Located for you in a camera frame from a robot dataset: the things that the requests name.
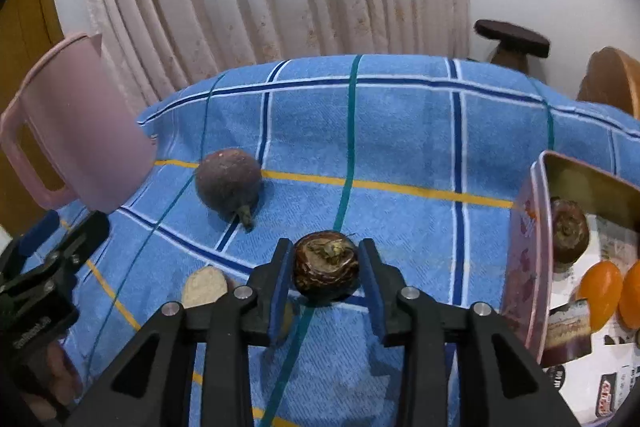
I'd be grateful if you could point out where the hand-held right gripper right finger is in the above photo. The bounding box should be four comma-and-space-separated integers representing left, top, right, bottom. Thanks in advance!
357, 238, 583, 427

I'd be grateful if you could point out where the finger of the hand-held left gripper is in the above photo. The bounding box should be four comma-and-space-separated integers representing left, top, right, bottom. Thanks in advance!
47, 211, 111, 278
7, 209, 61, 260

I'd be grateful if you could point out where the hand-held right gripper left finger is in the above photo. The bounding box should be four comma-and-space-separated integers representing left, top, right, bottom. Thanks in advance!
65, 238, 296, 427

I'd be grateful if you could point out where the brown water chestnut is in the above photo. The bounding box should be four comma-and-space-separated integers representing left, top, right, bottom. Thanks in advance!
292, 231, 361, 305
550, 198, 592, 265

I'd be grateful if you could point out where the pink tin box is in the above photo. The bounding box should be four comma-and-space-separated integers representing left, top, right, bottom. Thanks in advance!
500, 150, 640, 427

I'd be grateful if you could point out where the smooth orange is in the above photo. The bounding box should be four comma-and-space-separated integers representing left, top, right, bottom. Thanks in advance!
577, 260, 624, 334

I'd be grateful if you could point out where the large dimpled orange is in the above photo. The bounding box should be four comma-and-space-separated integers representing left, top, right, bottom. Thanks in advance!
618, 259, 640, 330

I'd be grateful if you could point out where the person's left hand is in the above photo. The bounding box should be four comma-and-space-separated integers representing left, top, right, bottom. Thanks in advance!
22, 339, 85, 423

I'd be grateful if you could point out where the pink plastic jug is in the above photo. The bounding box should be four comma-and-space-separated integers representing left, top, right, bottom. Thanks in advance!
0, 32, 157, 214

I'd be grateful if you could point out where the purple passion fruit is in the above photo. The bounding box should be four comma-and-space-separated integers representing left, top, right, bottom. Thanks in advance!
194, 148, 263, 233

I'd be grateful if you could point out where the blue plaid tablecloth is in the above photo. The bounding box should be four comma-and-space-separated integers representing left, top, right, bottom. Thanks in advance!
10, 53, 640, 427

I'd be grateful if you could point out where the brown wooden door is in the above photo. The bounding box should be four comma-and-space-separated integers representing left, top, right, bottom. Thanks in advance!
0, 0, 66, 108

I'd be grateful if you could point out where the dark wooden stool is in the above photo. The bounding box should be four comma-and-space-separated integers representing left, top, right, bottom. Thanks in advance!
473, 19, 551, 72

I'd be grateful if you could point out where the carved wooden chair back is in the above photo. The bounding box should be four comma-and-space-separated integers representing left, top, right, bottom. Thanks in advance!
576, 47, 640, 118

